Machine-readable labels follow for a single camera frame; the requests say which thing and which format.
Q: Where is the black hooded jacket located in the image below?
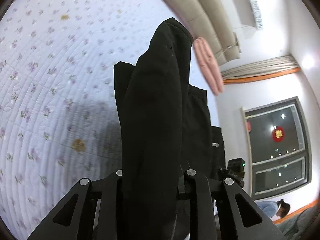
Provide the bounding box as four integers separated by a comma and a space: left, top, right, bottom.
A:
114, 18, 225, 239

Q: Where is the red window decoration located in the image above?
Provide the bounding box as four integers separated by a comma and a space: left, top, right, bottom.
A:
272, 126, 285, 142

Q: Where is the beige and orange curtain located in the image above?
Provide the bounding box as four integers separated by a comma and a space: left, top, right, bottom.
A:
221, 55, 302, 84

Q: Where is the folded pink blanket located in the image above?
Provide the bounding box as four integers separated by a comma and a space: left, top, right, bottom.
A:
193, 37, 224, 96

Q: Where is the bed with floral quilt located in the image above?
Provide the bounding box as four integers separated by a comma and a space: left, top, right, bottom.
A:
0, 0, 221, 240

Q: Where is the beige padded headboard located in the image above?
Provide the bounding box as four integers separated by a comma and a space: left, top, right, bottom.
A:
163, 0, 240, 66

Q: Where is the dark window with frame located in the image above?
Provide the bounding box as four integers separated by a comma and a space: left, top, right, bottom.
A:
244, 97, 312, 200

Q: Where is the white wall shelf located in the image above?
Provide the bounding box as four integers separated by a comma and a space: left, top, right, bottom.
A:
249, 0, 263, 30

